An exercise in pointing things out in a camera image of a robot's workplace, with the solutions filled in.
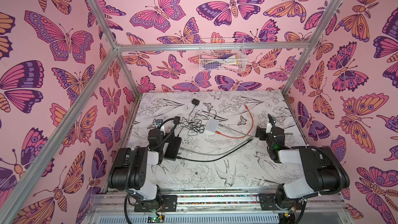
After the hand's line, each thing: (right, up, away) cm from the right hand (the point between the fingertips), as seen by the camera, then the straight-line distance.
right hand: (267, 125), depth 93 cm
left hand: (-62, -1, +1) cm, 62 cm away
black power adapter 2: (-44, +14, +20) cm, 50 cm away
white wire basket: (-27, +43, +2) cm, 51 cm away
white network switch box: (-33, -2, +7) cm, 34 cm away
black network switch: (-57, -14, -3) cm, 59 cm away
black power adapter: (-56, +2, +10) cm, 57 cm away
